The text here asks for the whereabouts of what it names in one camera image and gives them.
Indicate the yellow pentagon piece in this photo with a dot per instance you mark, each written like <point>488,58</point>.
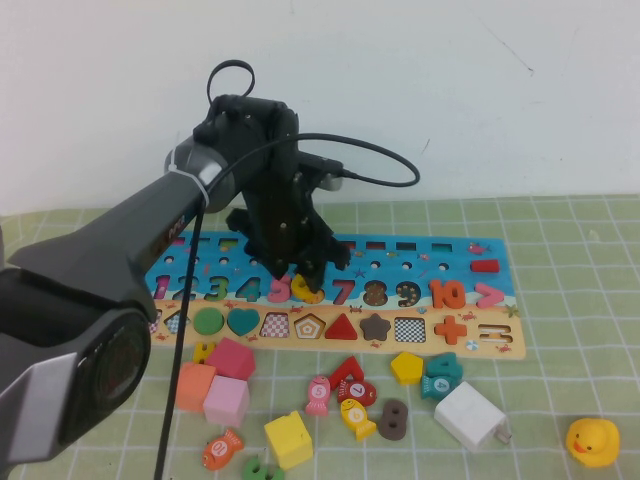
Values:
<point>406,367</point>

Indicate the brown star piece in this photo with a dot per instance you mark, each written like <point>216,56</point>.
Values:
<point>376,329</point>

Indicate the red number seven piece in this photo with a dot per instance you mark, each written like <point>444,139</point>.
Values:
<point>352,370</point>

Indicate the colourful wooden puzzle board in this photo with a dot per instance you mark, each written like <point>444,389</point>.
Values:
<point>460,260</point>

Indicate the yellow number six piece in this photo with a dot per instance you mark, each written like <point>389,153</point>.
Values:
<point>300,286</point>

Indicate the brown number eight piece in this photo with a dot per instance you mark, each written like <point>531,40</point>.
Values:
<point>395,418</point>

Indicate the orange plus sign piece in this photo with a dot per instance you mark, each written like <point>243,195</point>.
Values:
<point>451,331</point>

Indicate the yellow rubber duck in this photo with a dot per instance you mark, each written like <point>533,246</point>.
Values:
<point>592,442</point>

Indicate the green number three piece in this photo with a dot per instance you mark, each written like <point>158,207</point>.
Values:
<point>252,470</point>

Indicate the yellow wooden block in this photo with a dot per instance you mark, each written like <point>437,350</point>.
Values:
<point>289,440</point>

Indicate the pink greater-than sign piece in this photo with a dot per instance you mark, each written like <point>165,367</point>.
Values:
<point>497,296</point>

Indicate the teal fish number four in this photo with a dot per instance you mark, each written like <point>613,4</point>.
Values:
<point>439,385</point>

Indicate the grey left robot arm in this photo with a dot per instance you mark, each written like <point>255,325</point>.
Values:
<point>100,250</point>

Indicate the pink fish number five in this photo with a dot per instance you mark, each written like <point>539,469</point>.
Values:
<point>317,395</point>

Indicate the orange fish number ten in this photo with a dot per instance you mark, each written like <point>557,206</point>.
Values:
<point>221,447</point>

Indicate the red fish number seven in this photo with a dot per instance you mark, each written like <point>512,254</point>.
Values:
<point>357,392</point>

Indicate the light pink wooden block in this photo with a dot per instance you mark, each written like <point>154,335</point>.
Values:
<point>226,400</point>

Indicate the orange number ten piece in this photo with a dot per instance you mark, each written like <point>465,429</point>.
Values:
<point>436,295</point>

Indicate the teal number four piece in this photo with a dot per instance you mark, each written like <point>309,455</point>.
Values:
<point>450,367</point>

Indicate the orange wooden block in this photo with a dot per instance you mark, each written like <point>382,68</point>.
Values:
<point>195,387</point>

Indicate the yellow fish number six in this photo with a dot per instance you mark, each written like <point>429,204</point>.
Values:
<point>355,415</point>

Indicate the white zip tie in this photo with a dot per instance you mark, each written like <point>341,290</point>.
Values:
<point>192,182</point>

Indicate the pink number five piece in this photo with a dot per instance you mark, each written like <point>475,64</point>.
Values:
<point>277,298</point>

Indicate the teal heart piece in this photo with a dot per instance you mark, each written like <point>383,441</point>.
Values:
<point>243,322</point>

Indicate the red rectangular bar piece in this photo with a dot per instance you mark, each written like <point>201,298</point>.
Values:
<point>484,266</point>

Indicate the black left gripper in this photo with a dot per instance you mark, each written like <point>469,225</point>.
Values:
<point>285,230</point>

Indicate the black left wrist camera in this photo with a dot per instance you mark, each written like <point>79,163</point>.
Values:
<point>320,167</point>

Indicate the red triangle piece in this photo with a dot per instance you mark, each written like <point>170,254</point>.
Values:
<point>345,330</point>

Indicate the green circle piece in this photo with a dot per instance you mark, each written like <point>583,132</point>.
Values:
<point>208,322</point>

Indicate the green checked tablecloth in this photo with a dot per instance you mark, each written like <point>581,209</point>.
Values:
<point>550,300</point>

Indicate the magenta wooden block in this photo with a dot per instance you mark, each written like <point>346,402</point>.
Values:
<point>232,357</point>

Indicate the white USB charger plug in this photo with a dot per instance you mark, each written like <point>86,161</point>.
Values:
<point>467,415</point>

